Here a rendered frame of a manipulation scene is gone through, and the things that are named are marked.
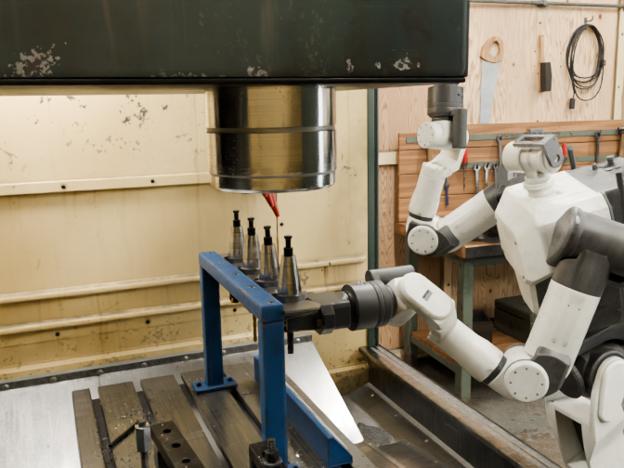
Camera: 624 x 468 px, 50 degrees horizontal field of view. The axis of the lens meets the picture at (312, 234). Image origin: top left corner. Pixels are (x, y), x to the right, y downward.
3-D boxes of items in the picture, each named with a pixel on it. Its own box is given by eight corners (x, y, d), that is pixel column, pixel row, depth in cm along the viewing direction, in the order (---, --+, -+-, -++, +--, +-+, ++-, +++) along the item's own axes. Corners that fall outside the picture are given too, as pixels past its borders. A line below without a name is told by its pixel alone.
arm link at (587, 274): (607, 295, 126) (635, 227, 123) (621, 306, 117) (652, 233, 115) (547, 275, 127) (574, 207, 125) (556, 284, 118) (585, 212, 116)
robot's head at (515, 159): (529, 175, 146) (521, 136, 144) (566, 177, 137) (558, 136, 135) (507, 186, 144) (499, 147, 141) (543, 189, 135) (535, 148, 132)
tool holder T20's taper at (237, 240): (225, 254, 150) (223, 226, 149) (242, 253, 153) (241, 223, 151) (232, 258, 147) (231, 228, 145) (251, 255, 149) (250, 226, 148)
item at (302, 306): (313, 303, 119) (313, 298, 118) (325, 310, 114) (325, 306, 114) (276, 307, 116) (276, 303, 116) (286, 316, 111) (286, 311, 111)
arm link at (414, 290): (377, 306, 130) (432, 350, 129) (395, 287, 123) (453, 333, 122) (394, 284, 134) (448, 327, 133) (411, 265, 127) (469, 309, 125)
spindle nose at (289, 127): (208, 181, 90) (203, 90, 88) (324, 176, 92) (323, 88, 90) (208, 196, 74) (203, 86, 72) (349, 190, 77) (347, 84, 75)
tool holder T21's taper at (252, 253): (240, 264, 141) (239, 233, 140) (261, 263, 142) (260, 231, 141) (243, 269, 137) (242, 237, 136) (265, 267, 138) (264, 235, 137)
